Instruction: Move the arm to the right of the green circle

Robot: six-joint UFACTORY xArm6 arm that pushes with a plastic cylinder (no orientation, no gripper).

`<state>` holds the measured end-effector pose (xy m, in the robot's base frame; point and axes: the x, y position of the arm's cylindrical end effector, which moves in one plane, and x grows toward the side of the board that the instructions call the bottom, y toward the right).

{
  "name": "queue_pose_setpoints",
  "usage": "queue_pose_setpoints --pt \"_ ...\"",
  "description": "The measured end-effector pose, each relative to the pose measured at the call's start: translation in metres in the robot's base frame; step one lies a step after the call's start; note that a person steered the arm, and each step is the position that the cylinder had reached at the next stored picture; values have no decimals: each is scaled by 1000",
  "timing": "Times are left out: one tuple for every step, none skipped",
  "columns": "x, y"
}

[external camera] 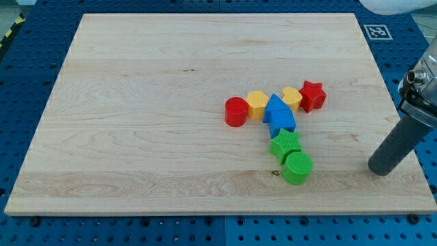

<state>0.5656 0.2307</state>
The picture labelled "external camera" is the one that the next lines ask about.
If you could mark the red star block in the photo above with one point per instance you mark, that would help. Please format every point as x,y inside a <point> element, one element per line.
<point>313,96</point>

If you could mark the white fiducial marker tag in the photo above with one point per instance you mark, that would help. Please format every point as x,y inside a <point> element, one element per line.
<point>377,32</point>

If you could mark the blue triangle block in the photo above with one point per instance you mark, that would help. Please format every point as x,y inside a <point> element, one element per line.
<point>275,103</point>

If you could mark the yellow hexagon block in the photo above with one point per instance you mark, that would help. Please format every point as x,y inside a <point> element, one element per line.
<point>257,101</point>

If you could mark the blue cube block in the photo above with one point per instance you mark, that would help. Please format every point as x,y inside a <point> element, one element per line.
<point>281,119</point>

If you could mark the green star block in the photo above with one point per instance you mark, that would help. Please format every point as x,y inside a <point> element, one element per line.
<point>283,144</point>

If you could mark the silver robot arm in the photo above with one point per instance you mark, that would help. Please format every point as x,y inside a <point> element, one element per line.
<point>418,89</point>

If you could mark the green cylinder block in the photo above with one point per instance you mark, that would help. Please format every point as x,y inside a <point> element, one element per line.
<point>297,167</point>

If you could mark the wooden board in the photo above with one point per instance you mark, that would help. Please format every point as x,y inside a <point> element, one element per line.
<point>135,126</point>

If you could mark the red cylinder block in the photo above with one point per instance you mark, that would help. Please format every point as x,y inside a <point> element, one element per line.
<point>235,111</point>

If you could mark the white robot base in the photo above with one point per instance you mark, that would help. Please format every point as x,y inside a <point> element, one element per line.
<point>392,7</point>

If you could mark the yellow heart block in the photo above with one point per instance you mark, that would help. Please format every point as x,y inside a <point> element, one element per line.
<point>292,98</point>

